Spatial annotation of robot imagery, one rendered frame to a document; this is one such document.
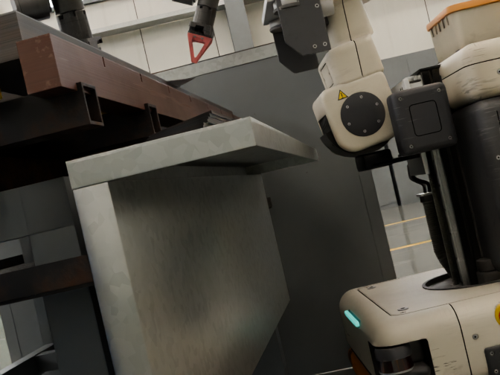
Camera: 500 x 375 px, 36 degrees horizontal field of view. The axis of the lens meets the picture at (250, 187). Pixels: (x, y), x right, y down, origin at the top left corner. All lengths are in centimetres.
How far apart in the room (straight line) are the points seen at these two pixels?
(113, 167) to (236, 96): 168
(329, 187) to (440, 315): 87
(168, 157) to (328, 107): 105
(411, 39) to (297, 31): 955
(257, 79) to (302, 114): 18
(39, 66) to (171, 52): 1019
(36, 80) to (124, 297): 26
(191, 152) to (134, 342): 21
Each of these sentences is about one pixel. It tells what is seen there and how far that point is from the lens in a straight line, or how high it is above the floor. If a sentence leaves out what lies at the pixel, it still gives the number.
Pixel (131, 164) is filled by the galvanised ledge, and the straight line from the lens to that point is 81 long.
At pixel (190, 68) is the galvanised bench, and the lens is 251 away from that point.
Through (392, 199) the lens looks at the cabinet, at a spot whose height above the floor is 10.
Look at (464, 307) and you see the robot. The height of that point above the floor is 27.
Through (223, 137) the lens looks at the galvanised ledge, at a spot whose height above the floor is 67.
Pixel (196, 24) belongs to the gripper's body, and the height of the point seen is 108.
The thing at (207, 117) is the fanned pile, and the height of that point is 71.
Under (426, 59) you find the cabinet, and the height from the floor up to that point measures 181.
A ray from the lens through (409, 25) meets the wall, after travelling 1138.
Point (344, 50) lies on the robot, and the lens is 184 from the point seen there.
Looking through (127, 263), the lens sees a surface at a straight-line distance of 82.
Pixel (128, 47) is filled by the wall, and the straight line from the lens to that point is 1116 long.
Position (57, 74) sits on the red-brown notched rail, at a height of 78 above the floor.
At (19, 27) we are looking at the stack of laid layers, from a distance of 94.
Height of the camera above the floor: 60
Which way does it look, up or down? level
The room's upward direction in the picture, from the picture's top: 13 degrees counter-clockwise
